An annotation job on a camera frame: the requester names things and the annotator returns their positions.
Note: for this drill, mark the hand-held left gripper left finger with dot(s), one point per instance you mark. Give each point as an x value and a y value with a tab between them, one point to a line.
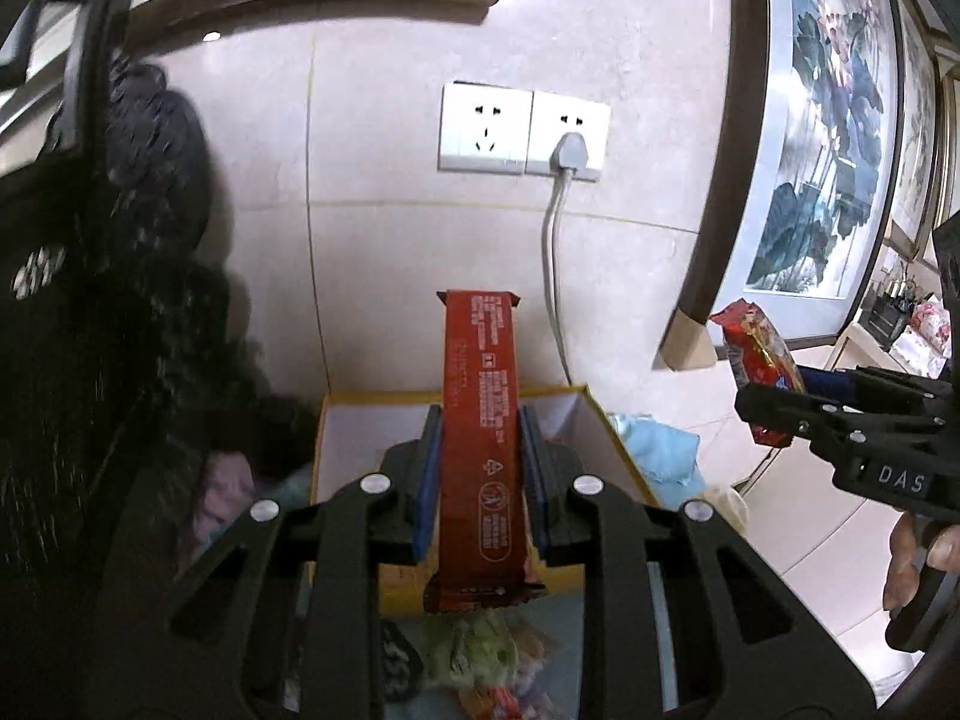
429	480

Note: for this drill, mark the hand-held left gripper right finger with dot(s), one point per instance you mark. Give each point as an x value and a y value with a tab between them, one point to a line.
534	472

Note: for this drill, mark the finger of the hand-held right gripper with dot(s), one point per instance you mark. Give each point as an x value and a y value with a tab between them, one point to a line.
772	409
821	382

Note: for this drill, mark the long red snack bar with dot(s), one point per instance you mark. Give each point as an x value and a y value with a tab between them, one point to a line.
480	465

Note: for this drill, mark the red cracker packet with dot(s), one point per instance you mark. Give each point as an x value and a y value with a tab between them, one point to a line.
761	356

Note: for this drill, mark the yellow cardboard box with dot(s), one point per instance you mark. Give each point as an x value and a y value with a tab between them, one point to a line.
352	435

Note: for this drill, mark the person's right hand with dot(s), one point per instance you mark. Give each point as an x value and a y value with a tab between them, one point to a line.
904	562

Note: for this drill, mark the dark desk organizer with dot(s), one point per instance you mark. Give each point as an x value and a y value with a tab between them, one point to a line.
889	319

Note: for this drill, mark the floral tissue box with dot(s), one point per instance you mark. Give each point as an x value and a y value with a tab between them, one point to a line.
926	334

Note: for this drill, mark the teal cloth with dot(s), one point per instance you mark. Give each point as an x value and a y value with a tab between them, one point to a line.
660	450

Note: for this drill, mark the green white snack packet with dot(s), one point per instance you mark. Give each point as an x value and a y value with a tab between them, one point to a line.
472	645

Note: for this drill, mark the pale pink cloth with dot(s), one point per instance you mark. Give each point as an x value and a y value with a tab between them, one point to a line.
225	491

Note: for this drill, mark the framed lotus painting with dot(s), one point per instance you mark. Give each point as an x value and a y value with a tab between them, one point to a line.
825	127

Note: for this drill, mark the white power plug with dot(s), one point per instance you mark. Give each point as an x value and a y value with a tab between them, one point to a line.
574	154

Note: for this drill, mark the dark carved wooden furniture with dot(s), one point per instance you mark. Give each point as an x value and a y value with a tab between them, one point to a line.
75	315

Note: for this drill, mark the white wall socket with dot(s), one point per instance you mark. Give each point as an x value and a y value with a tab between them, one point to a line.
487	127
577	114

